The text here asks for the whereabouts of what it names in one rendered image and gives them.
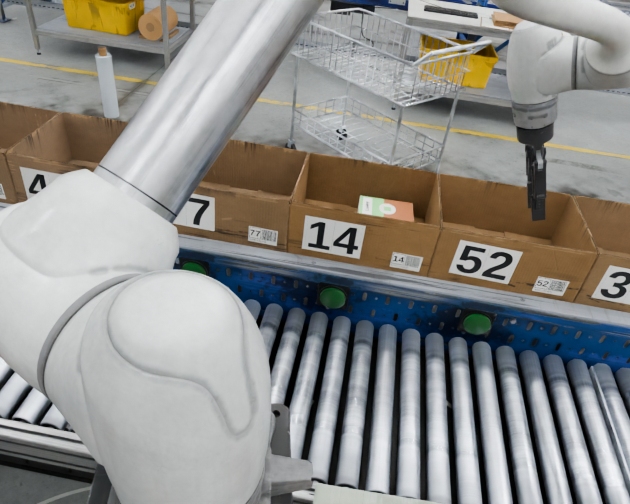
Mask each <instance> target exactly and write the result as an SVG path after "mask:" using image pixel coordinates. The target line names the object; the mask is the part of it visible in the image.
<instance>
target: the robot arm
mask: <svg viewBox="0 0 630 504"><path fill-rule="evenodd" d="M324 1H325V0H216V2H215V3H214V5H213V6H212V7H211V9H210V10H209V12H208V13H207V14H206V16H205V17H204V18H203V20H202V21H201V23H200V24H199V25H198V27H197V28H196V30H195V31H194V32H193V34H192V35H191V37H190V38H189V39H188V41H187V42H186V44H185V45H184V46H183V48H182V49H181V51H180V52H179V53H178V55H177V56H176V57H175V59H174V60H173V62H172V63H171V64H170V66H169V67H168V69H167V70H166V71H165V73H164V74H163V76H162V77H161V78H160V80H159V81H158V83H157V84H156V85H155V87H154V88H153V90H152V91H151V92H150V94H149V95H148V97H147V98H146V99H145V101H144V102H143V103H142V105H141V106H140V108H139V109H138V110H137V112H136V113H135V115H134V116H133V117H132V119H131V120H130V122H129V123H128V124H127V126H126V127H125V129H124V130H123V131H122V133H121V134H120V136H119V137H118V138H117V140H116V141H115V142H114V144H113V145H112V147H111V148H110V149H109V151H108V152H107V154H106V155H105V156H104V158H103V159H102V161H101V162H100V163H99V165H98V166H97V168H96V169H95V170H94V172H93V173H92V172H90V171H89V170H87V169H82V170H78V171H73V172H69V173H65V174H62V175H60V176H58V177H57V178H56V179H55V180H54V181H53V182H52V183H51V184H49V185H48V186H47V187H45V188H44V189H42V190H41V191H40V192H38V193H37V194H36V195H34V196H33V197H31V198H30V199H29V200H27V201H26V202H21V203H17V204H14V205H11V206H9V207H7V208H5V209H3V210H1V211H0V357H1V358H2V359H3V360H4V361H5V362H6V363H7V364H8V365H9V366H10V367H11V368H12V369H13V370H14V371H15V372H16V373H17V374H18V375H19V376H20V377H21V378H23V379H24V380H25V381H26V382H27V383H28V384H29V385H31V386H32V387H34V388H35V389H36V390H38V391H39V392H41V393H42V394H43V395H44V396H45V397H46V398H48V399H49V400H50V401H51V402H52V403H53V404H54V405H55V407H56V408H57V409H58V410H59V412H60V413H61V414H62V416H63V417H64V418H65V419H66V421H67V422H68V423H69V425H70V426H71V427H72V428H73V430H74V431H75V433H76V434H77V435H78V437H79V438H80V439H81V441H82V442H83V443H84V445H85V446H86V448H87V449H88V451H89V452H90V454H91V455H92V456H93V458H94V459H95V461H96V462H98V463H99V464H101V465H103V466H104V467H105V470H106V472H107V475H108V477H109V479H110V481H111V483H112V486H111V490H110V495H109V499H108V503H107V504H270V500H271V496H276V495H281V494H286V493H290V492H296V491H301V490H305V489H309V488H311V487H312V485H313V481H311V477H312V476H313V464H312V462H310V461H307V460H302V459H296V458H290V457H284V456H279V455H273V454H271V448H270V443H271V439H272V436H273V433H274V431H275V425H276V418H275V416H274V414H273V413H272V412H271V378H270V367H269V360H268V355H267V351H266V347H265V344H264V341H263V337H262V335H261V333H260V330H259V328H258V326H257V324H256V322H255V320H254V318H253V316H252V315H251V313H250V312H249V310H248V309H247V307H246V306H245V305H244V303H243V302H242V301H241V300H240V299H239V298H238V297H237V296H236V295H235V294H234V293H233V292H232V291H231V290H230V289H229V288H227V287H226V286H225V285H223V284H222V283H220V282H219V281H217V280H215V279H213V278H211V277H208V276H206V275H203V274H200V273H196V272H192V271H186V270H173V267H174V263H175V260H176V258H177V256H178V254H179V239H178V232H177V228H176V227H175V226H174V225H172V223H173V222H174V220H175V219H176V217H177V216H178V215H179V213H180V212H181V210H182V209H183V207H184V206H185V204H186V203H187V201H188V200H189V198H190V197H191V196H192V194H193V193H194V191H195V190H196V188H197V187H198V185H199V184H200V182H201V181H202V179H203V178H204V177H205V175H206V174H207V172H208V171H209V169H210V168H211V166H212V165H213V163H214V162H215V160H216V159H217V158H218V156H219V155H220V153H221V152H222V150H223V149H224V147H225V146H226V144H227V143H228V141H229V140H230V139H231V137H232V136H233V134H234V133H235V131H236V130H237V128H238V127H239V125H240V124H241V122H242V121H243V120H244V118H245V117H246V115H247V114H248V112H249V111H250V109H251V108H252V106H253V105H254V103H255V102H256V101H257V99H258V98H259V96H260V95H261V93H262V92H263V90H264V89H265V87H266V86H267V85H268V83H269V82H270V80H271V79H272V77H273V76H274V74H275V73H276V71H277V70H278V68H279V67H280V66H281V64H282V63H283V61H284V60H285V58H286V57H287V55H288V54H289V52H290V51H291V49H292V48H293V47H294V45H295V44H296V42H297V41H298V39H299V38H300V36H301V35H302V33H303V32H304V30H305V29H306V28H307V26H308V25H309V23H310V22H311V20H312V19H313V17H314V16H315V14H316V13H317V11H318V10H319V9H320V7H321V6H322V4H323V3H324ZM490 1H491V2H492V3H494V4H495V5H496V6H497V7H499V8H500V9H502V10H503V11H505V12H507V13H509V14H511V15H513V16H515V17H518V18H520V19H523V20H524V21H522V22H520V23H519V24H517V25H516V26H515V28H514V30H513V32H512V34H511V36H510V40H509V44H508V51H507V65H506V72H507V82H508V88H509V90H510V93H511V98H512V101H511V104H512V113H513V120H514V125H516V132H517V140H518V142H520V143H522V144H525V152H526V176H527V181H528V182H527V206H528V208H531V219H532V221H539V220H545V219H546V216H545V198H546V197H547V194H546V166H547V160H546V159H545V156H546V147H544V143H546V142H548V141H550V140H551V139H552V138H553V136H554V121H555V120H556V119H557V106H558V94H559V93H562V92H566V91H571V90H610V89H621V88H629V87H630V17H629V16H627V15H626V14H625V13H623V12H622V11H620V10H618V9H616V8H614V7H612V6H609V5H607V4H605V3H602V2H600V1H597V0H490ZM561 31H563V32H566V33H570V34H573V35H577V36H562V32H561Z"/></svg>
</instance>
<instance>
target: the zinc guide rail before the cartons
mask: <svg viewBox="0 0 630 504"><path fill-rule="evenodd" d="M11 205H13V204H7V203H1V202H0V211H1V210H3V209H5V208H7V207H9V206H11ZM178 239H179V248H182V249H188V250H193V251H199V252H204V253H210V254H216V255H221V256H227V257H233V258H238V259H244V260H249V261H255V262H261V263H266V264H272V265H278V266H283V267H289V268H295V269H300V270H306V271H311V272H317V273H323V274H328V275H334V276H340V277H345V278H351V279H356V280H362V281H368V282H373V283H379V284H385V285H390V286H396V287H401V288H407V289H413V290H418V291H424V292H430V293H435V294H441V295H446V296H452V297H458V298H463V299H469V300H475V301H480V302H486V303H492V304H497V305H503V306H508V307H514V308H520V309H525V310H531V311H537V312H542V313H548V314H553V315H559V316H565V317H570V318H576V319H582V320H587V321H593V322H598V323H604V324H610V325H615V326H621V327H627V328H630V313H627V312H621V311H616V310H610V309H604V308H599V307H593V306H587V305H582V304H576V303H570V302H565V301H559V300H553V299H547V298H542V297H536V296H530V295H525V294H519V293H513V292H508V291H502V290H496V289H491V288H485V287H479V286H474V285H468V284H462V283H456V282H451V281H445V280H439V279H434V278H428V277H422V276H417V275H411V274H405V273H400V272H394V271H388V270H383V269H377V268H371V267H365V266H360V265H354V264H348V263H343V262H337V261H331V260H326V259H320V258H314V257H309V256H303V255H297V254H292V253H286V252H280V251H274V250H269V249H263V248H257V247H252V246H246V245H240V244H235V243H229V242H223V241H218V240H212V239H206V238H201V237H195V236H189V235H183V234H178Z"/></svg>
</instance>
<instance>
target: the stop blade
mask: <svg viewBox="0 0 630 504"><path fill-rule="evenodd" d="M588 371H589V374H590V377H591V380H592V383H593V386H594V389H595V392H596V396H597V399H598V402H599V405H600V408H601V411H602V414H603V417H604V420H605V423H606V426H607V429H608V432H609V435H610V438H611V441H612V444H613V447H614V450H615V454H616V457H617V460H618V463H619V466H620V469H621V472H622V475H623V478H624V481H625V484H626V487H627V490H628V493H629V496H630V472H629V469H628V467H627V464H626V461H625V458H624V455H623V452H622V449H621V446H620V443H619V440H618V437H617V434H616V431H615V428H614V425H613V422H612V419H611V417H610V414H609V411H608V408H607V405H606V402H605V399H604V396H603V393H602V390H601V387H600V384H599V381H598V378H597V375H596V372H595V369H594V367H593V366H591V367H590V369H589V370H588Z"/></svg>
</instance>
